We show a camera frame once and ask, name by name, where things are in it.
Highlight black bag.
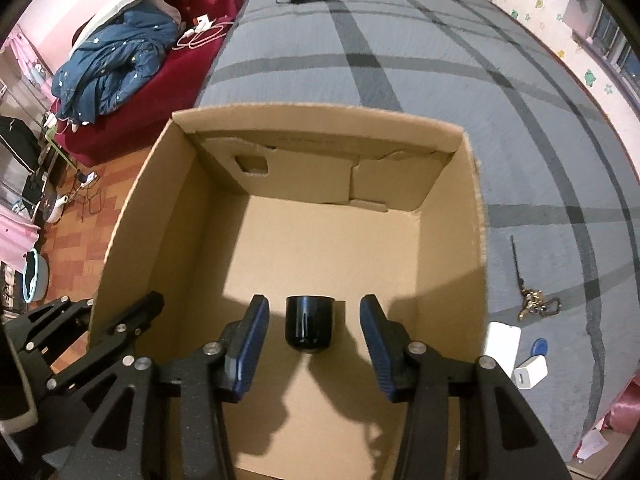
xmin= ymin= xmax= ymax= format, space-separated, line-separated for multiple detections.
xmin=0 ymin=115 xmax=42 ymax=173

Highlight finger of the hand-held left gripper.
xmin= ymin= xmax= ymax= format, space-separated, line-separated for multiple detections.
xmin=45 ymin=290 xmax=166 ymax=396
xmin=4 ymin=296 xmax=96 ymax=361

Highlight pink printed curtain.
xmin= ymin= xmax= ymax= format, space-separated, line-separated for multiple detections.
xmin=0 ymin=210 xmax=43 ymax=271

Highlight brown cardboard box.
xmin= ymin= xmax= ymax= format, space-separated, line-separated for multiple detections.
xmin=87 ymin=105 xmax=488 ymax=480

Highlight small white charger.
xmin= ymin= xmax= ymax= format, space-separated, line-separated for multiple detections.
xmin=511 ymin=356 xmax=549 ymax=391

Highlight grey plaid bed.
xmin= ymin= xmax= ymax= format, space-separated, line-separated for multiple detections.
xmin=192 ymin=0 xmax=628 ymax=461

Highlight white rectangular box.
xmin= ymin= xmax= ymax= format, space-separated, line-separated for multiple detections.
xmin=485 ymin=321 xmax=522 ymax=380

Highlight white paper sheet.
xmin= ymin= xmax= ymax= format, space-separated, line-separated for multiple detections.
xmin=575 ymin=427 xmax=610 ymax=465

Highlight white floor appliance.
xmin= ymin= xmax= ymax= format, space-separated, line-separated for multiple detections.
xmin=42 ymin=191 xmax=71 ymax=224

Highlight red shiny cloth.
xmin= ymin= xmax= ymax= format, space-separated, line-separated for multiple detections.
xmin=597 ymin=387 xmax=640 ymax=436

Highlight blue star-print quilt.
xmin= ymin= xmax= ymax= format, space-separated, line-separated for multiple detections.
xmin=52 ymin=5 xmax=183 ymax=126

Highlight white charger with cables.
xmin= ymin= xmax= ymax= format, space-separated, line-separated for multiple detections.
xmin=172 ymin=14 xmax=236 ymax=52

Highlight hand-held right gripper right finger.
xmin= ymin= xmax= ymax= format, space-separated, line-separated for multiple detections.
xmin=360 ymin=294 xmax=573 ymax=480

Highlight red velvet sofa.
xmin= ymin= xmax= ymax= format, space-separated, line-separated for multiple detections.
xmin=52 ymin=0 xmax=246 ymax=168

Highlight small glass side table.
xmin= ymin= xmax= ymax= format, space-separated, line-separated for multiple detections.
xmin=42 ymin=122 xmax=76 ymax=171

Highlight white pillow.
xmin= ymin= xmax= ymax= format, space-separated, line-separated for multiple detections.
xmin=82 ymin=0 xmax=171 ymax=43

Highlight light blue basin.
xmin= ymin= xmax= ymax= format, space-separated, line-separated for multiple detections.
xmin=21 ymin=247 xmax=49 ymax=305

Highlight window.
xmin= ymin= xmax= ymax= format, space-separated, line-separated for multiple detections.
xmin=587 ymin=2 xmax=640 ymax=91

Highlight brass keychain with chain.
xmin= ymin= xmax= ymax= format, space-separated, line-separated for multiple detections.
xmin=510 ymin=235 xmax=562 ymax=320

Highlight black glossy cup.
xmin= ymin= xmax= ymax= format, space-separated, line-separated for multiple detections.
xmin=285 ymin=296 xmax=335 ymax=355

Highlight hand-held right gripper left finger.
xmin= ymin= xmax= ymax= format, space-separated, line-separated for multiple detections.
xmin=42 ymin=294 xmax=271 ymax=480

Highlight pink hanging clothes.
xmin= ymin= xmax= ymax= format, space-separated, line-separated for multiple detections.
xmin=0 ymin=25 xmax=53 ymax=91

